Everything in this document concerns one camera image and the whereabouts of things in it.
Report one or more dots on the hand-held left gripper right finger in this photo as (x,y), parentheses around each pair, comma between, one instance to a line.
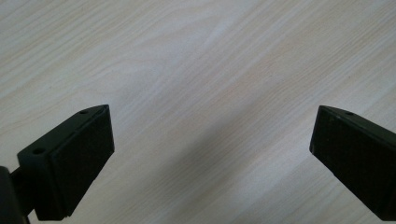
(358,158)

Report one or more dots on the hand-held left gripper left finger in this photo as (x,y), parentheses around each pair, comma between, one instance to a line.
(68,165)

